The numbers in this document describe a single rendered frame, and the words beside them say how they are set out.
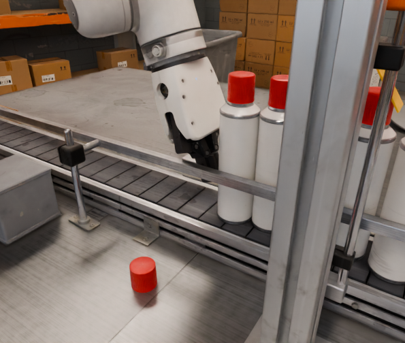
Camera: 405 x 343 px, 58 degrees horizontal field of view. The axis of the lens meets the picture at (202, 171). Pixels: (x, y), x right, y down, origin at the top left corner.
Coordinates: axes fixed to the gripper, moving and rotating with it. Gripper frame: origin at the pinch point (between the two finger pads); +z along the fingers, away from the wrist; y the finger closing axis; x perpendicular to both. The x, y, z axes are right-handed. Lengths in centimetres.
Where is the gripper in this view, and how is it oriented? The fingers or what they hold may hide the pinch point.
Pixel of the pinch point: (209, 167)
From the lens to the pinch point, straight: 52.9
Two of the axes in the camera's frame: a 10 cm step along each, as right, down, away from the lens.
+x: -7.9, 0.6, 6.1
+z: 2.9, 9.2, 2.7
